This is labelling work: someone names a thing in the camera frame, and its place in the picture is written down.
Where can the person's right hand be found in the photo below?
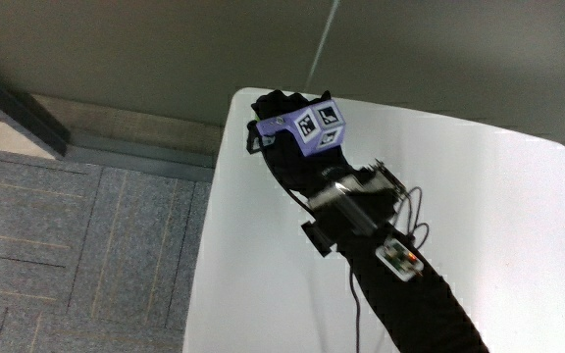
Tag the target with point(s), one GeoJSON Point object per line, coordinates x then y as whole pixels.
{"type": "Point", "coordinates": [296, 162]}

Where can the person's right forearm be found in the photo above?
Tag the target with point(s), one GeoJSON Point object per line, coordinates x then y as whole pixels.
{"type": "Point", "coordinates": [400, 299]}

